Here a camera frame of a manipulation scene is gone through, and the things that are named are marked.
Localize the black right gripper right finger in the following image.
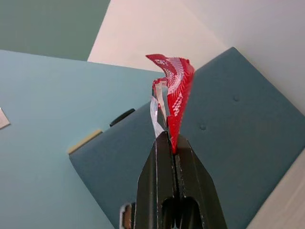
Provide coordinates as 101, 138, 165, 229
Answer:
175, 134, 227, 229

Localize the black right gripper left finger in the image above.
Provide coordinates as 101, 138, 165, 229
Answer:
134, 130, 176, 229

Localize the red white snack wrapper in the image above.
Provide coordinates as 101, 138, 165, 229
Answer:
145, 53, 196, 153

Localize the blue upholstered headboard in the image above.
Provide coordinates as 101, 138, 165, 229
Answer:
69, 47, 305, 229

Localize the black oval object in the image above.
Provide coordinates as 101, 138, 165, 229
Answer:
109, 108, 136, 127

